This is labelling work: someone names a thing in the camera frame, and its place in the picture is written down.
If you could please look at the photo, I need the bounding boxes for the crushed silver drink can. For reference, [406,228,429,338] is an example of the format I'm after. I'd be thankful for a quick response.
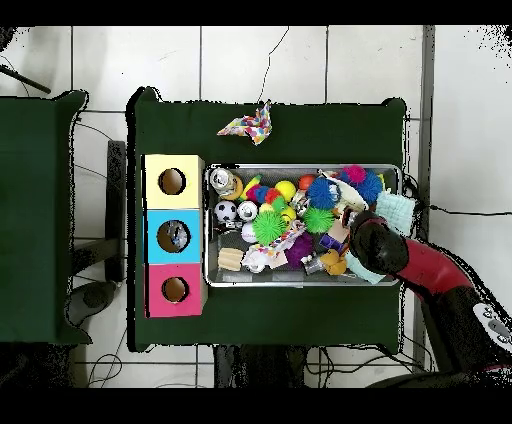
[208,167,236,194]

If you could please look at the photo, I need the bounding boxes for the whitish foil wrapper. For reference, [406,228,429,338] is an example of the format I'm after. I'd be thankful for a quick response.
[243,219,307,275]

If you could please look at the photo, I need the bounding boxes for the wooden box with three holes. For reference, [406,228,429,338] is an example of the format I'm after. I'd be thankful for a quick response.
[142,153,208,319]

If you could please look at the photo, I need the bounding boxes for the small open silver can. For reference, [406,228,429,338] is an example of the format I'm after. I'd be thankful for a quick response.
[238,200,260,223]

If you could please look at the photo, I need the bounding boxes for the black and white soccer ball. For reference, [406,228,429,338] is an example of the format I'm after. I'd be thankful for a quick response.
[214,199,240,225]

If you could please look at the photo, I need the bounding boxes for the tan plush animal toy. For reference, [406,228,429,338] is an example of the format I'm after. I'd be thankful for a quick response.
[319,247,350,277]

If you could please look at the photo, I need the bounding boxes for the blue spiky rubber ball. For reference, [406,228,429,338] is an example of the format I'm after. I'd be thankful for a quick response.
[354,171,385,206]
[307,175,341,212]

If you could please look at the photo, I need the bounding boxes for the orange ball with cream dots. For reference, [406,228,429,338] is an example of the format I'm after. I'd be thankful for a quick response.
[222,177,244,202]

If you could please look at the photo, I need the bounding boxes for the black panel stand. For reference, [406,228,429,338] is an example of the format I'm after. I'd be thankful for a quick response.
[106,139,128,283]

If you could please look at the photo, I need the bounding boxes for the black cable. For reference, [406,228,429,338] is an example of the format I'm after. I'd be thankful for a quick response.
[427,203,512,217]

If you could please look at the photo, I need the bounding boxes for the dark green table cloth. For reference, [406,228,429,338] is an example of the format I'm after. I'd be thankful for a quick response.
[127,86,408,353]
[0,87,91,347]

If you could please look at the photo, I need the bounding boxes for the mint green knitted cloth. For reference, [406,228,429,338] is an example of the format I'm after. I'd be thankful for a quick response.
[345,190,417,286]

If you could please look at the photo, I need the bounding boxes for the colourful patterned cloth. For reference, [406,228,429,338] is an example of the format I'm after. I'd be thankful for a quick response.
[216,99,274,147]

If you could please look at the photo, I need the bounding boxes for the shallow clear mesh bin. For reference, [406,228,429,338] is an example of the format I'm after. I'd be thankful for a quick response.
[203,163,402,288]

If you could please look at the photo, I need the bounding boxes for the flat wooden block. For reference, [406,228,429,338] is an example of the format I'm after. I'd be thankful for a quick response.
[217,247,245,272]

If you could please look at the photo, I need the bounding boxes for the grey stand base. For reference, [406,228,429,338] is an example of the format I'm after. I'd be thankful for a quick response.
[67,279,120,328]

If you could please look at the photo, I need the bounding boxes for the plain yellow ball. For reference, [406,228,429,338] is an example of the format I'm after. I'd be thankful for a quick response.
[275,179,298,203]

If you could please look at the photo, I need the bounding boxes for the green spiky rubber ball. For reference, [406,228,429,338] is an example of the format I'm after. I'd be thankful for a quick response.
[252,210,289,246]
[302,206,337,236]

